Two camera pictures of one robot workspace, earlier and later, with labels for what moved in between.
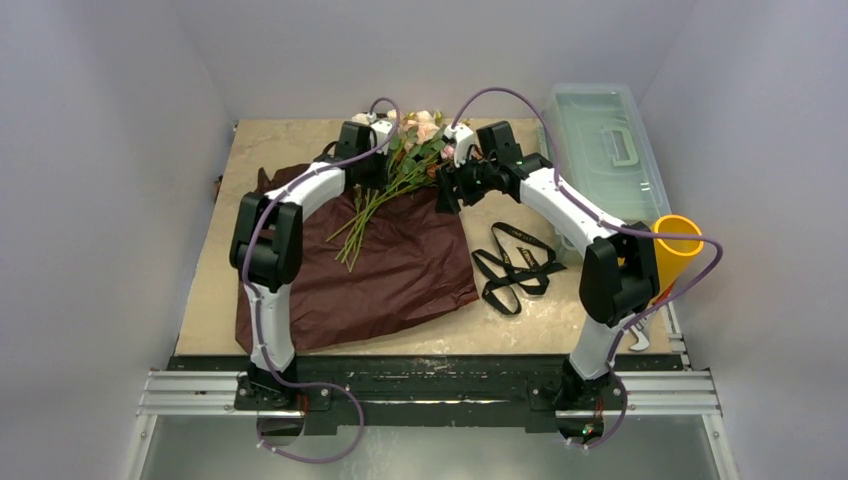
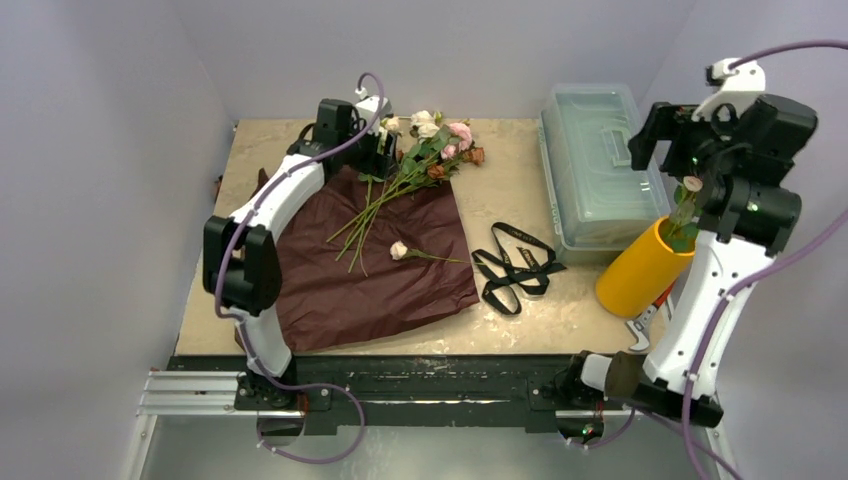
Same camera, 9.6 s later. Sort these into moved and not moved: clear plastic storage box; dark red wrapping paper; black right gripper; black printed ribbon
Moved: black right gripper
Not moved: black printed ribbon; clear plastic storage box; dark red wrapping paper
